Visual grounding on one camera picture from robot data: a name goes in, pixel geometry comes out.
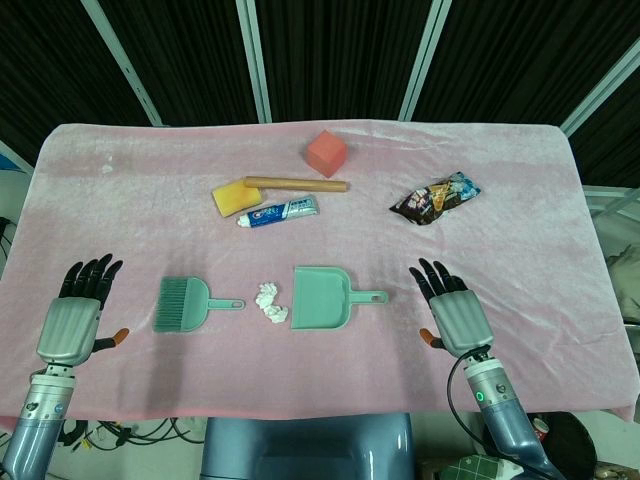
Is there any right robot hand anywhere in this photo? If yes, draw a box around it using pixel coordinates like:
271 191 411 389
408 257 494 357

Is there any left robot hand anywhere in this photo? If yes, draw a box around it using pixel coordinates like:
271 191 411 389
36 253 130 369

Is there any green hand broom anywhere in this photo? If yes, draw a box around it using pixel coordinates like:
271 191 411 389
152 277 247 334

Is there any green dustpan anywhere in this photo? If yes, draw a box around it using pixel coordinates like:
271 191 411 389
290 265 390 332

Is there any dark snack bag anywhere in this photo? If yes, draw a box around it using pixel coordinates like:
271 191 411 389
389 170 482 227

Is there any pink velvet cloth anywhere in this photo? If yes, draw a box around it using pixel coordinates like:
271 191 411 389
0 119 634 421

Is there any blue-grey robot torso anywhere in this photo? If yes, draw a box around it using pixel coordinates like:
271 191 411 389
199 414 416 480

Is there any yellow sponge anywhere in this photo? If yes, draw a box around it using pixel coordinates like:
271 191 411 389
211 181 263 218

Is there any wooden rolling stick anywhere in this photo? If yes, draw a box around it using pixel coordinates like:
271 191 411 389
244 175 349 193

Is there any blue white toothpaste tube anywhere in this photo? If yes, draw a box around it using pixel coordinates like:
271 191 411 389
235 194 320 229

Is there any red foam cube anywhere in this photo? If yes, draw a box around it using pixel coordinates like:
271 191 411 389
305 129 349 180

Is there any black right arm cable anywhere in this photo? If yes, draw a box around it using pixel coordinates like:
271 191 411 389
447 344 551 480

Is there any black floor cable bundle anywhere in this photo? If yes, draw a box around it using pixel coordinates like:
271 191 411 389
59 417 206 449

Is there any white frame post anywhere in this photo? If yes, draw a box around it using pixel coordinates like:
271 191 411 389
399 0 454 121
559 37 640 136
79 0 164 126
0 139 35 175
234 0 274 124

